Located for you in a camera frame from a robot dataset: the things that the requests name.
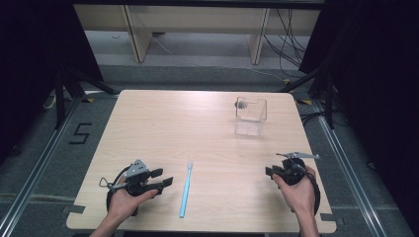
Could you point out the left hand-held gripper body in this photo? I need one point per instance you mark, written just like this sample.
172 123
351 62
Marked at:
138 170

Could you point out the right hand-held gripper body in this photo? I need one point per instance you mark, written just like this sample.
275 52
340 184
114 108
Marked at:
294 168

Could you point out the person's right hand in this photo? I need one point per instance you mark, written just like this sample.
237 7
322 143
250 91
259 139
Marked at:
298 193

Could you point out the person's left hand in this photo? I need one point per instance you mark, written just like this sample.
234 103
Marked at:
126 201

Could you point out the light blue toothbrush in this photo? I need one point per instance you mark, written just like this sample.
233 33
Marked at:
186 189

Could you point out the clear square plastic container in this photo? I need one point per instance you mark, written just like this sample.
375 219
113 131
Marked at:
250 115

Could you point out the black tape floor mark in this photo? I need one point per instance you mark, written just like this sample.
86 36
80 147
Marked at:
80 133

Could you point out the small dark fuzzy object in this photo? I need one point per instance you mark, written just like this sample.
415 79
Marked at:
242 105

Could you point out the black metal stand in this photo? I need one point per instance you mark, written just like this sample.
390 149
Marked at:
70 89
321 89

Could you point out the black curtain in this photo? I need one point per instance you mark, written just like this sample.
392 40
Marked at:
372 82
36 49

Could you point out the metal floor rail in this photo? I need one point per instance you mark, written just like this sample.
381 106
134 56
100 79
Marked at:
349 174
33 174

